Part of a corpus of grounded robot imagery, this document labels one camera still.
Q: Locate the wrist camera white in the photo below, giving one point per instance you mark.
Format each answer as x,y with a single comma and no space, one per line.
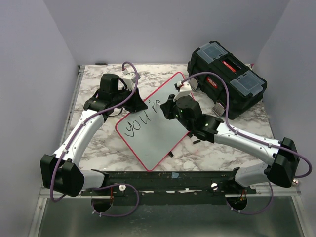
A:
129,79
183,88

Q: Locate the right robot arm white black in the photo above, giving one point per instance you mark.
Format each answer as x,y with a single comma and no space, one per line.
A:
279,160

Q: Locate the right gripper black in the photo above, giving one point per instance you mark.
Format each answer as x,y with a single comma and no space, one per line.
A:
167,107

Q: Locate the pink-framed whiteboard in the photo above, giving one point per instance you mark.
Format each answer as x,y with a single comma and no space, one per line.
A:
148,134

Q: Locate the black toolbox with red handle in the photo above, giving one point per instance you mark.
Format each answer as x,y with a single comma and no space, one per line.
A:
245,87

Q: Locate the blue tape piece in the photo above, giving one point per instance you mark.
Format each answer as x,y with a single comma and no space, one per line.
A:
174,175

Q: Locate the black mounting base rail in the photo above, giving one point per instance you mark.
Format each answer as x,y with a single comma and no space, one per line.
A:
126,188

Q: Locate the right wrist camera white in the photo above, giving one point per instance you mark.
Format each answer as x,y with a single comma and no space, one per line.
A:
183,88

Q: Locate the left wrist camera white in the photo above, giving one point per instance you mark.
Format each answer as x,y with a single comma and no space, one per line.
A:
129,79

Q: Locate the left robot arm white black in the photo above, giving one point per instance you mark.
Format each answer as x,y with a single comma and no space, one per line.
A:
60,171

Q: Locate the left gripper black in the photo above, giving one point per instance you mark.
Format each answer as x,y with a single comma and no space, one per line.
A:
138,104

